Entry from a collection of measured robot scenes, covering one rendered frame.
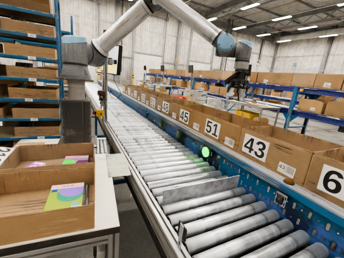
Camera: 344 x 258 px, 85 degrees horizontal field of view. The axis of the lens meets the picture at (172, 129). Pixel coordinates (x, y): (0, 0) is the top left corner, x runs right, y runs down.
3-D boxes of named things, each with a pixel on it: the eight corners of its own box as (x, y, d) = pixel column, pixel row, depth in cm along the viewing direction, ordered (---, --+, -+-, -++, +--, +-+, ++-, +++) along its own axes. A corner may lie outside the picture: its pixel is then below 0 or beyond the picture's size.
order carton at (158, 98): (149, 106, 249) (150, 93, 245) (169, 107, 263) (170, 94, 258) (160, 113, 216) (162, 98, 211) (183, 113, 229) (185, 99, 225)
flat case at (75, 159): (58, 174, 94) (58, 171, 94) (65, 158, 112) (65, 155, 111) (88, 172, 99) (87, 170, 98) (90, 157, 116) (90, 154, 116)
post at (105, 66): (101, 127, 215) (102, 42, 192) (106, 126, 217) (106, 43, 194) (103, 129, 205) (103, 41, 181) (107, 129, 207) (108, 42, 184)
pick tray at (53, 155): (19, 162, 106) (17, 145, 103) (93, 156, 121) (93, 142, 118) (-2, 191, 81) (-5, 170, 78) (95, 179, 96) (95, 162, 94)
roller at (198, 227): (168, 235, 73) (169, 225, 72) (259, 206, 97) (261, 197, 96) (174, 246, 69) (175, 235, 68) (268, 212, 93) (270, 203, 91)
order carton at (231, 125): (199, 133, 150) (202, 112, 145) (228, 132, 163) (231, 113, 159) (236, 153, 116) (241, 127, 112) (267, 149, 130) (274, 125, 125)
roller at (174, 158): (129, 167, 123) (130, 160, 122) (196, 158, 147) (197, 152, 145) (131, 171, 119) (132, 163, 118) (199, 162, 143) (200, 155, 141)
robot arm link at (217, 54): (216, 38, 115) (237, 39, 112) (216, 42, 126) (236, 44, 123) (214, 54, 117) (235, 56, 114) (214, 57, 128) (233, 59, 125)
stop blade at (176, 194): (161, 207, 86) (163, 190, 84) (235, 189, 107) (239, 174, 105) (162, 208, 86) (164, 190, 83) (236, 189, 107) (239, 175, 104)
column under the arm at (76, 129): (55, 149, 125) (51, 100, 117) (61, 137, 148) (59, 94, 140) (97, 148, 135) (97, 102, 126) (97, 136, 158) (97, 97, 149)
